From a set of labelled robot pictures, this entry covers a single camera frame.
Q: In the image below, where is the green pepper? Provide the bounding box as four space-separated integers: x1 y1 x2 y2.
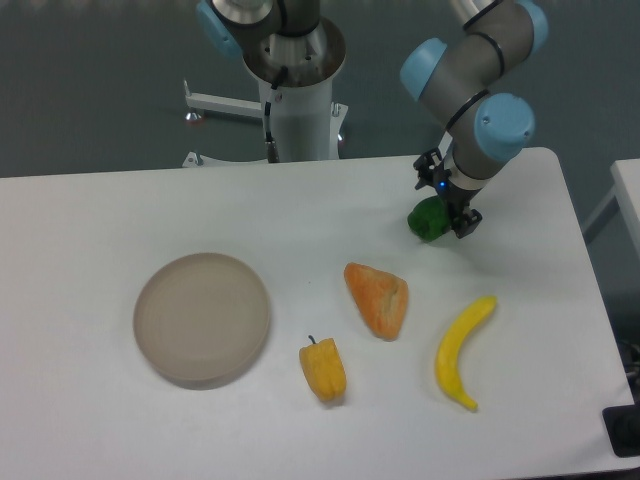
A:
407 196 451 243

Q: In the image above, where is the black cable on pedestal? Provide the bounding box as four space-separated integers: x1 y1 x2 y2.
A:
263 65 289 164

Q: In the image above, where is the white side table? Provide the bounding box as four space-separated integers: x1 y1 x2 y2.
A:
581 158 640 252

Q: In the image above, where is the beige round plate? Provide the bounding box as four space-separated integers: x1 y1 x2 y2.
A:
132 253 271 390

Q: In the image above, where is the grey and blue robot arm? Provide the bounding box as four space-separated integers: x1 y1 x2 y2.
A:
196 1 548 242

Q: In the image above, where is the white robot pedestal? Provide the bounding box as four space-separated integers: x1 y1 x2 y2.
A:
184 17 348 163

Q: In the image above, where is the yellow bell pepper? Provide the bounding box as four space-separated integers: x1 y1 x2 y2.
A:
299 335 347 403

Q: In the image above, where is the black clamp device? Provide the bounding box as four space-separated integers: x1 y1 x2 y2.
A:
601 339 640 458

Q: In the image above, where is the yellow banana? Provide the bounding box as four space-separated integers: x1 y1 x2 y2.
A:
434 296 498 412

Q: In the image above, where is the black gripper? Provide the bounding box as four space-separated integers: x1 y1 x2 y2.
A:
413 148 483 238

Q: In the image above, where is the orange bread piece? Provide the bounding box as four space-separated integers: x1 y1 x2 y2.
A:
343 262 409 341

